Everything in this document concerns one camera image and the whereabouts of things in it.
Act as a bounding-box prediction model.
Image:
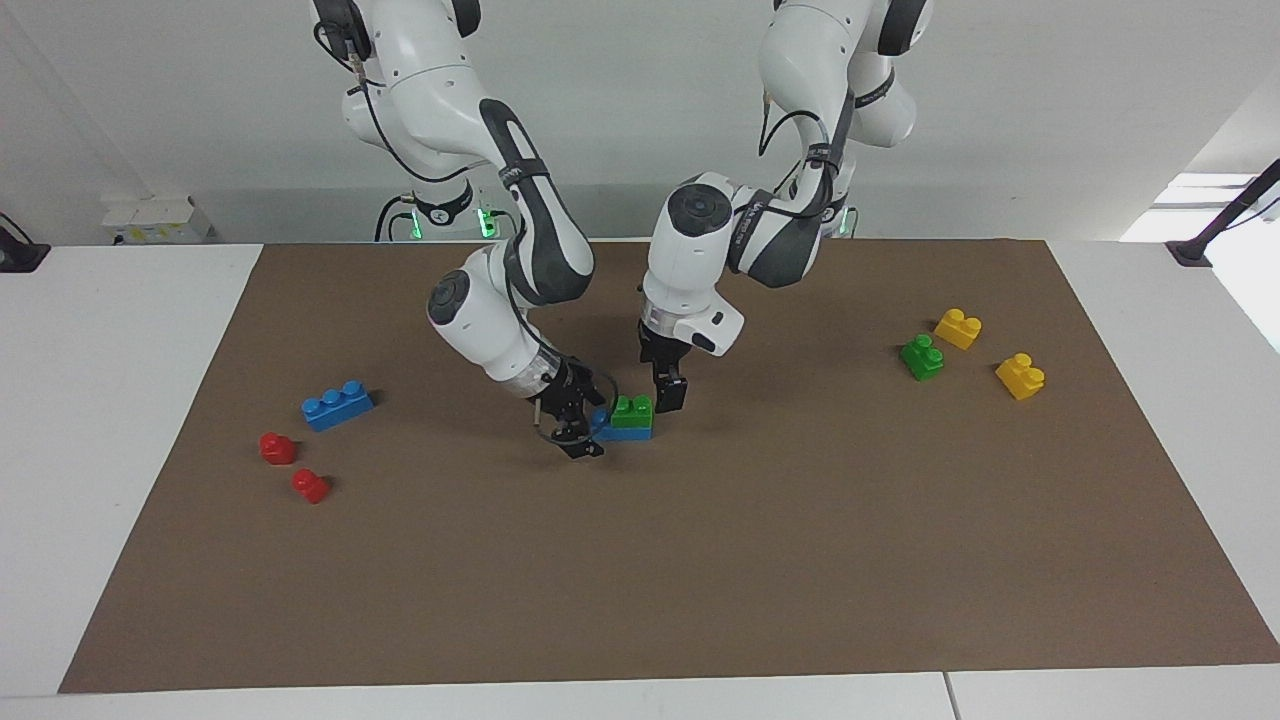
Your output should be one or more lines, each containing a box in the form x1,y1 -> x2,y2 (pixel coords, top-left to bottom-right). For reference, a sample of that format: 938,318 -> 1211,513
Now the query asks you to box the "blue three-stud toy block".
592,408 -> 653,442
301,380 -> 375,433

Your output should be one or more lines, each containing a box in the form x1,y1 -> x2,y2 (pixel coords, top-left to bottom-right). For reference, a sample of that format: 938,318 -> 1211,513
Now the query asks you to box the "yellow two-stud toy block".
995,353 -> 1046,402
933,308 -> 983,351

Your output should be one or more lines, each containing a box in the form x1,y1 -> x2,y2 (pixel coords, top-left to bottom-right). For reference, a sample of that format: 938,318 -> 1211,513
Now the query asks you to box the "brown table mat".
58,238 -> 1280,694

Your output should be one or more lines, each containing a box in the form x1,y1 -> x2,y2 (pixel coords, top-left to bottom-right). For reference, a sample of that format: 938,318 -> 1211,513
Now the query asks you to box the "white power strip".
100,195 -> 214,245

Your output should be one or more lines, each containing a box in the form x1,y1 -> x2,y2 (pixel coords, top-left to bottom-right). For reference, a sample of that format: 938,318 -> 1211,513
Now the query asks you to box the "black clamp stand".
1165,158 -> 1280,269
0,213 -> 51,273

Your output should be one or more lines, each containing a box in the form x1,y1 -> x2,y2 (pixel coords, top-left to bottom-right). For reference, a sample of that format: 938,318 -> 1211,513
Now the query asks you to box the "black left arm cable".
758,88 -> 833,201

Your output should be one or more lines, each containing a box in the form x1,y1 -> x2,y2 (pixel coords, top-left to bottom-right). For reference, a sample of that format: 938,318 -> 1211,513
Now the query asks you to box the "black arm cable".
758,88 -> 833,201
314,20 -> 622,447

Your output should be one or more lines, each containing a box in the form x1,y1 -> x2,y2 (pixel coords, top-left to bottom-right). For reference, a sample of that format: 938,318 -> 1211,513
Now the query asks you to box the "black base cable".
374,193 -> 417,243

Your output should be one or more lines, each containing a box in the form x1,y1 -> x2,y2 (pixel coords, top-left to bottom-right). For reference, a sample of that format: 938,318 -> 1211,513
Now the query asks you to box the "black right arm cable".
314,20 -> 622,447

